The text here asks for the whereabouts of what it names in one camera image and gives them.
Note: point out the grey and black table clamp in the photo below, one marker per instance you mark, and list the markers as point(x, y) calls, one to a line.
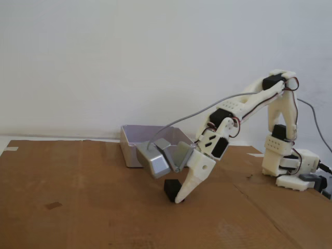
point(317, 182)

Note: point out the black rectangular block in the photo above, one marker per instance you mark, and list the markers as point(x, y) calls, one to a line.
point(171, 188)

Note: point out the brown cardboard sheet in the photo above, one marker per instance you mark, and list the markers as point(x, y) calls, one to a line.
point(103, 220)

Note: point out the grey plastic open box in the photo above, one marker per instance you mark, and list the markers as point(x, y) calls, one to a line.
point(128, 153)

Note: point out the white tape strip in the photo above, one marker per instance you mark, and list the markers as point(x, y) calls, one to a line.
point(11, 149)

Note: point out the white printed robot arm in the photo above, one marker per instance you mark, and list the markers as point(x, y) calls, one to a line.
point(282, 109)

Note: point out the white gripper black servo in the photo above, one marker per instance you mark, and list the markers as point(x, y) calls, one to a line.
point(201, 166)

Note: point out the silver webcam with grey mount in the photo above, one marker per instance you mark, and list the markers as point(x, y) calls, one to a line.
point(154, 162)

